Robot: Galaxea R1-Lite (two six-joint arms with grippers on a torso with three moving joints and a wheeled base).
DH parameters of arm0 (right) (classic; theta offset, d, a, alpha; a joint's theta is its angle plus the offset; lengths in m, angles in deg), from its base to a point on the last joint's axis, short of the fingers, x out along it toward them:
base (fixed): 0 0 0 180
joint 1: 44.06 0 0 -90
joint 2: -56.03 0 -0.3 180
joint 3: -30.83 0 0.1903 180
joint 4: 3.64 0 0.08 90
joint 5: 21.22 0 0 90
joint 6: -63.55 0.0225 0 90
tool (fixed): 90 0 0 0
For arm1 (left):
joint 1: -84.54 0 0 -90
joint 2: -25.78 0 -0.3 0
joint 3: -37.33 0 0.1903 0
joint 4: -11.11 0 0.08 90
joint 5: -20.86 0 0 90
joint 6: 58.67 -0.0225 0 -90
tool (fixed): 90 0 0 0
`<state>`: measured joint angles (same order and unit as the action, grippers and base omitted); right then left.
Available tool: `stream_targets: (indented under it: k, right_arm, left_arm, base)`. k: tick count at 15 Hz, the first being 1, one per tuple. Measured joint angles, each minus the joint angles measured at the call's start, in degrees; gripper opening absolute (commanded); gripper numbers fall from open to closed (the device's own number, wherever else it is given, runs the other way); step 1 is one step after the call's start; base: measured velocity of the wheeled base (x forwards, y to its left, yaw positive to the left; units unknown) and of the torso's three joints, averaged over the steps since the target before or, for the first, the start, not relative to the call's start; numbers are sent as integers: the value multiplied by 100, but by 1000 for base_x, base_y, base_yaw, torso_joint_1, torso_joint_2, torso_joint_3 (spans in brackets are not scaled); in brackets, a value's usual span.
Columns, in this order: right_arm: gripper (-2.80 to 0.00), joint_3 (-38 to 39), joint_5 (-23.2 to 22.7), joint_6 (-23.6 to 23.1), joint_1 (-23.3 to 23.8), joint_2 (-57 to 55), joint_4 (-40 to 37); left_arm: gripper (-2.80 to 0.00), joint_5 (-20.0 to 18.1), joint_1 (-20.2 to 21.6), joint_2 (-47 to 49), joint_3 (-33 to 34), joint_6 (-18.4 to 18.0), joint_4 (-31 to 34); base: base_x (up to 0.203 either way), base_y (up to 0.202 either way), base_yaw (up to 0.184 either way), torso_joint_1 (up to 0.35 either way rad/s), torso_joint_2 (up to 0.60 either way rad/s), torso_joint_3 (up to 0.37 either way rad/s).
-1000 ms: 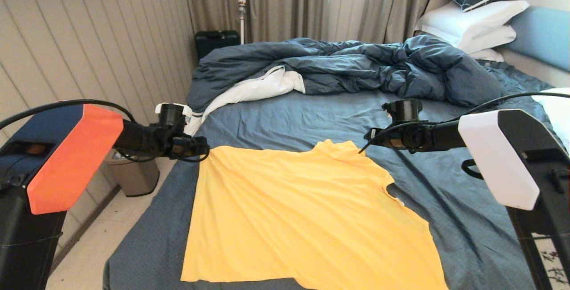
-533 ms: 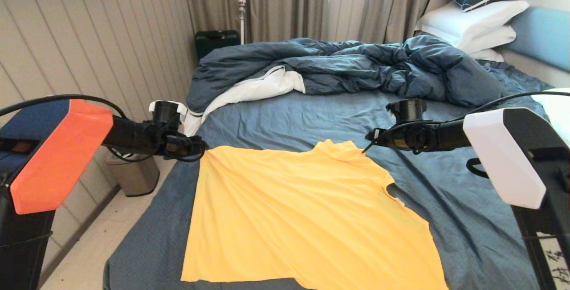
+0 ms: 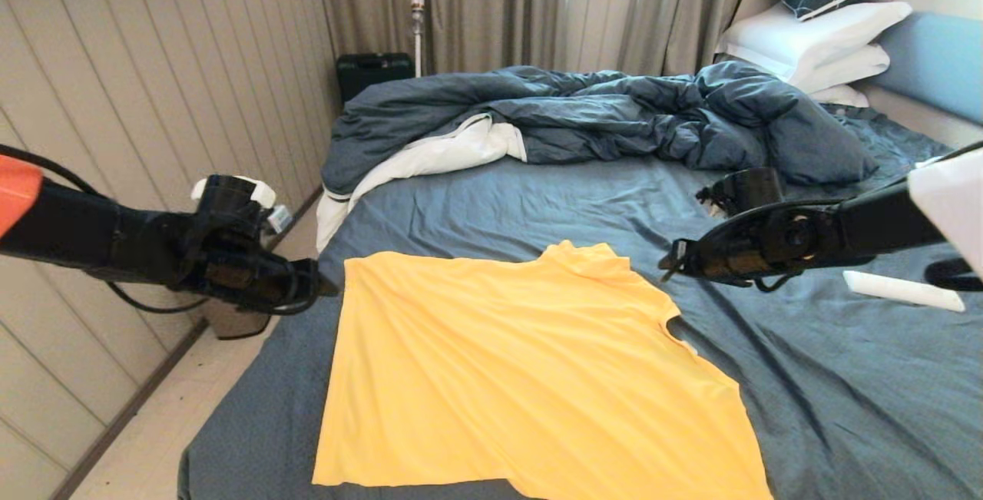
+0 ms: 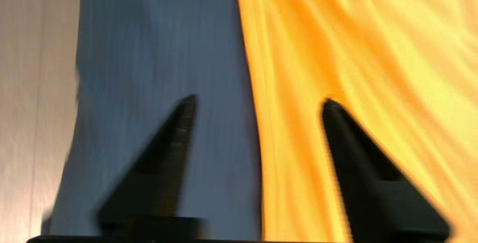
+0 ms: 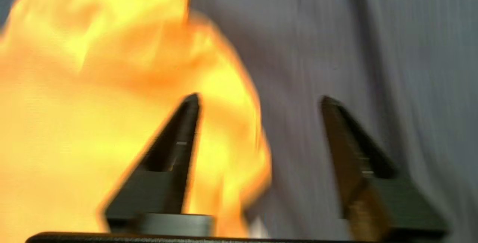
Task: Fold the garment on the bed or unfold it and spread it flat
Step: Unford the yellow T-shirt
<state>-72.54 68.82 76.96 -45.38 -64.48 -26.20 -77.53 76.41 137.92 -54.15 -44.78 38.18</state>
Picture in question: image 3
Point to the beige bed headboard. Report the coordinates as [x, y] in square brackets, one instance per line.
[921, 116]

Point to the blue headboard pad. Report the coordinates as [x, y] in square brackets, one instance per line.
[941, 62]

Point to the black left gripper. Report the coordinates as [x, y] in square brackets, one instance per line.
[238, 262]

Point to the narrow beige curtain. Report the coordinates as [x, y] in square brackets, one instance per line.
[676, 8]

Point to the white remote control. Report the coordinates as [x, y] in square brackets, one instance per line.
[898, 290]

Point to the white duvet lining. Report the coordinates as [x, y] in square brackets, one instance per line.
[445, 153]

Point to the wide beige curtain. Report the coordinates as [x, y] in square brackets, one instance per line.
[491, 8]

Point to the medium white pillow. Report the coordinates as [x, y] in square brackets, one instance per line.
[849, 64]

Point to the dark blue bed sheet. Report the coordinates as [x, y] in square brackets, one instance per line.
[806, 377]

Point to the crumpled dark blue duvet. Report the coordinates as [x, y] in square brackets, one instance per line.
[614, 110]

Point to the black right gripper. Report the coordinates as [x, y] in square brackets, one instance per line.
[737, 243]

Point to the black suitcase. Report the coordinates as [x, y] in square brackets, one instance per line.
[369, 74]

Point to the beige trash bin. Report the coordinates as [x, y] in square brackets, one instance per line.
[238, 323]

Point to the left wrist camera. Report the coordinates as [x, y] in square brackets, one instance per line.
[269, 197]

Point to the large white pillow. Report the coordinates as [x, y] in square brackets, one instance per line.
[811, 31]

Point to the small white pillow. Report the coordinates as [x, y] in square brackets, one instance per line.
[843, 94]

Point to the yellow t-shirt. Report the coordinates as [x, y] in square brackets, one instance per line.
[522, 377]

